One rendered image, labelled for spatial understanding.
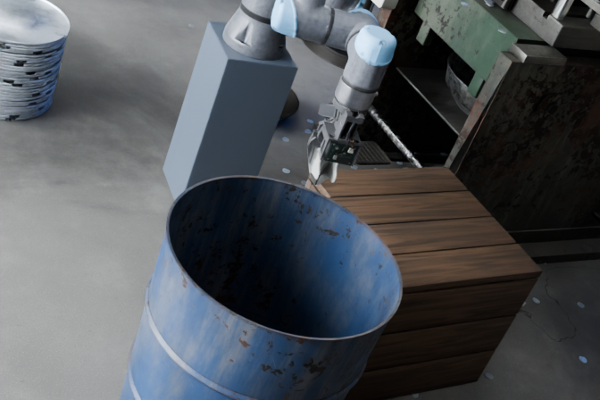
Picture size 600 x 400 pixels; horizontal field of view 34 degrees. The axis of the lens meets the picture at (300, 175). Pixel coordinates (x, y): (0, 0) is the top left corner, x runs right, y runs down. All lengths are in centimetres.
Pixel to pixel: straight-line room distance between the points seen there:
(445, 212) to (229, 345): 82
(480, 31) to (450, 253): 70
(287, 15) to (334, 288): 53
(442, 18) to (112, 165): 95
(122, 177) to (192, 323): 103
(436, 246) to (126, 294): 68
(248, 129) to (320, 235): 58
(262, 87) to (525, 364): 94
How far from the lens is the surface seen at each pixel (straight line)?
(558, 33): 252
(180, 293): 158
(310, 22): 192
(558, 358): 263
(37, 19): 269
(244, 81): 232
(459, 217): 224
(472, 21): 261
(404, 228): 211
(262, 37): 230
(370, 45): 185
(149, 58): 314
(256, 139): 243
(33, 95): 267
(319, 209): 186
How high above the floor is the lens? 145
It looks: 31 degrees down
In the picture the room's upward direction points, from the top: 22 degrees clockwise
